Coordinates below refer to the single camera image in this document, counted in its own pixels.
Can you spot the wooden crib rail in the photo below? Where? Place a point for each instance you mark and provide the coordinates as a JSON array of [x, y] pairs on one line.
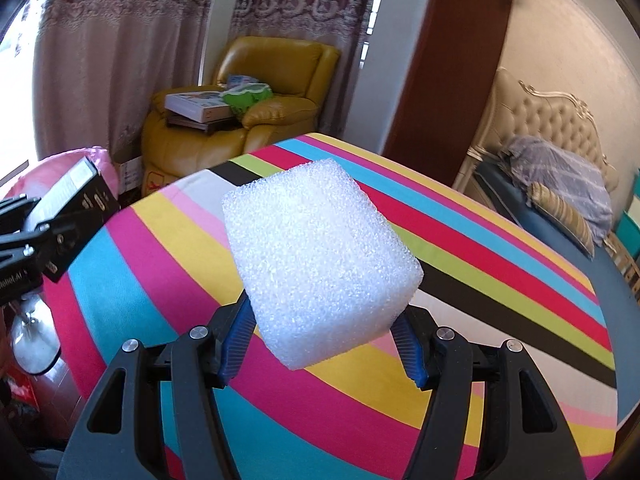
[[625, 265]]

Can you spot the stack of storage boxes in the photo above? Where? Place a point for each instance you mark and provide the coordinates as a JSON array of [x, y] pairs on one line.
[[630, 232]]

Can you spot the pink plastic bag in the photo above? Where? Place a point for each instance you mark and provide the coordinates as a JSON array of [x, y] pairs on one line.
[[55, 170]]

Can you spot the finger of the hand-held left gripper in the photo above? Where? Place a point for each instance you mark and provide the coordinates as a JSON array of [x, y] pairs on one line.
[[17, 212], [30, 250]]

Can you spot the bed with blue sheet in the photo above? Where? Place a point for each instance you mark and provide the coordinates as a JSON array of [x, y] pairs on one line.
[[510, 200]]

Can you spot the flat white box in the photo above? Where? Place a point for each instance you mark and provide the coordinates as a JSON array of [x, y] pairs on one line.
[[195, 102]]

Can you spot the small black box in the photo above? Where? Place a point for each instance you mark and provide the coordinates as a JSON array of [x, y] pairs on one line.
[[80, 200]]

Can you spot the chrome stool base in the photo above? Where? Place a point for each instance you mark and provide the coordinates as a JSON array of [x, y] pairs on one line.
[[30, 340]]

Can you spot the green plastic bag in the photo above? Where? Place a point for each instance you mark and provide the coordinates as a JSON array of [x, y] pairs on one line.
[[245, 96]]

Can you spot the blue white packet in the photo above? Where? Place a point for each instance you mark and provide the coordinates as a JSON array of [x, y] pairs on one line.
[[242, 80]]

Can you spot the striped brown pillow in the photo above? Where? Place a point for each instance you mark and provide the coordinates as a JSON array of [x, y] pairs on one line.
[[565, 220]]

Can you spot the white foam block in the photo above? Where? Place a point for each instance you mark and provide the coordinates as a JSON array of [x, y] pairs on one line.
[[310, 250]]

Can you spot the tufted beige headboard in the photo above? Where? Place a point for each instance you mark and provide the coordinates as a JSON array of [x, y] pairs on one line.
[[550, 110]]

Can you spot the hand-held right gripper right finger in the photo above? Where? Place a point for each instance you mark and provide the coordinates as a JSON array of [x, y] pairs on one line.
[[407, 355]]

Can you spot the dark wooden wardrobe panel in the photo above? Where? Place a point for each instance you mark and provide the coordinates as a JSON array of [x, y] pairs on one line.
[[450, 60]]

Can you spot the lace patterned curtain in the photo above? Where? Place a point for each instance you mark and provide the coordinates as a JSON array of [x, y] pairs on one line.
[[100, 50], [310, 5]]

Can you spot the blue grey pillow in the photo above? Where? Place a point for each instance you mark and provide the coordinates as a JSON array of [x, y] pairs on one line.
[[565, 170]]

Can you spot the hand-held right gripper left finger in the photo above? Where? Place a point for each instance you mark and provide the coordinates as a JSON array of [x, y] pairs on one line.
[[237, 345]]

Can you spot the striped round table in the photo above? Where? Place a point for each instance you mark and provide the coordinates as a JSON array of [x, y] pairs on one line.
[[150, 280]]

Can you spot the dark wooden tray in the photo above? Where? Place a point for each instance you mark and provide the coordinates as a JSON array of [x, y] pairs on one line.
[[200, 126]]

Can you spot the cardboard box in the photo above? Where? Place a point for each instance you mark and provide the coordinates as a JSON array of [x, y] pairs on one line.
[[131, 175]]

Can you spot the yellow leather armchair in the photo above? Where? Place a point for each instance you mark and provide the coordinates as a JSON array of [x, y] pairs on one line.
[[200, 150]]

